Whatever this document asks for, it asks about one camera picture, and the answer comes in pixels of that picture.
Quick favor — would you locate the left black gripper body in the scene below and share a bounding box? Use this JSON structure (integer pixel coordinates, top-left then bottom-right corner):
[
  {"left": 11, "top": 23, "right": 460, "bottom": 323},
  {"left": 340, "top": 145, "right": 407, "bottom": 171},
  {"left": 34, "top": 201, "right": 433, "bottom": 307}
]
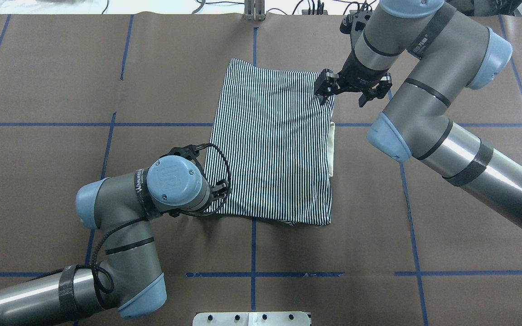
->
[{"left": 201, "top": 179, "right": 230, "bottom": 213}]

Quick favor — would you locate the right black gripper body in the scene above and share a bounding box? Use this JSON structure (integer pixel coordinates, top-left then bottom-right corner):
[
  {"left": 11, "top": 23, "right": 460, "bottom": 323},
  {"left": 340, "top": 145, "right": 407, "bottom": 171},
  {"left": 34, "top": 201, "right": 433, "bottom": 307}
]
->
[{"left": 339, "top": 50, "right": 390, "bottom": 91}]

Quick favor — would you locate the striped polo shirt white collar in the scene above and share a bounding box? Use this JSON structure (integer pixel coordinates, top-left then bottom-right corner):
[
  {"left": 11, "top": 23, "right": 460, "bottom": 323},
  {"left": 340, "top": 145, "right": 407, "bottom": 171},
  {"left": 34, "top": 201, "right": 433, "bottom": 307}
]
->
[{"left": 204, "top": 58, "right": 335, "bottom": 225}]

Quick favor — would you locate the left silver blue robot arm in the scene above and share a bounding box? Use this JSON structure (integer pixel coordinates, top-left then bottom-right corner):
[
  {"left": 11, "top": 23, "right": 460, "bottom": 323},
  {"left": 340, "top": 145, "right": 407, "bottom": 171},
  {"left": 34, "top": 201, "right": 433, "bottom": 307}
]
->
[{"left": 0, "top": 155, "right": 231, "bottom": 326}]

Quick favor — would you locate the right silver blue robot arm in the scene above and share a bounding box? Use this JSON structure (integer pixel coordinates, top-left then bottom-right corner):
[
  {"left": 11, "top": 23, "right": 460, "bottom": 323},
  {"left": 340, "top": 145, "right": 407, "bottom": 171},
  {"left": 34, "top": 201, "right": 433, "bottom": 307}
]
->
[{"left": 314, "top": 0, "right": 522, "bottom": 229}]

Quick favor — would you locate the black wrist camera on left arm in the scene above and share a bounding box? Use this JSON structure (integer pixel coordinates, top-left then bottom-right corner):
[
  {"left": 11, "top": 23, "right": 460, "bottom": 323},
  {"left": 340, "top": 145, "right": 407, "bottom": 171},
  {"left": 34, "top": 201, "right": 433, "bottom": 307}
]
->
[{"left": 166, "top": 144, "right": 208, "bottom": 166}]

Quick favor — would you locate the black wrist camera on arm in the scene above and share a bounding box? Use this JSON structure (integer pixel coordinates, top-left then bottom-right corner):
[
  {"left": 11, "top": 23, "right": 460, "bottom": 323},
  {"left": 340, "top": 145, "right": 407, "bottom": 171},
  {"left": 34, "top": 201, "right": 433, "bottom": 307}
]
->
[
  {"left": 166, "top": 144, "right": 208, "bottom": 166},
  {"left": 339, "top": 1, "right": 374, "bottom": 35}
]

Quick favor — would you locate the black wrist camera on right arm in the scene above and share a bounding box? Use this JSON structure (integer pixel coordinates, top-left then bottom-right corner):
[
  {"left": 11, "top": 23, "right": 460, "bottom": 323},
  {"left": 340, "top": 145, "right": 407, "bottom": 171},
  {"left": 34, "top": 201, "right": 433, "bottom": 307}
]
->
[{"left": 339, "top": 1, "right": 374, "bottom": 35}]

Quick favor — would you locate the aluminium frame post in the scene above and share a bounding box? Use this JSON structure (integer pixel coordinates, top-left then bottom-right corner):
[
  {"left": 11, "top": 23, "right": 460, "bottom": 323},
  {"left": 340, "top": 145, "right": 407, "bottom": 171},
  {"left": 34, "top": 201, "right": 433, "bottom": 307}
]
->
[{"left": 243, "top": 0, "right": 266, "bottom": 21}]

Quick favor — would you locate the white camera mast with base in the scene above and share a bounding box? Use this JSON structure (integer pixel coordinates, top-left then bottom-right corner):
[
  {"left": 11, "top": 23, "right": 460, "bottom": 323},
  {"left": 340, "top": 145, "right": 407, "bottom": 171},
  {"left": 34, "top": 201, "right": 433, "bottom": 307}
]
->
[{"left": 192, "top": 311, "right": 312, "bottom": 326}]

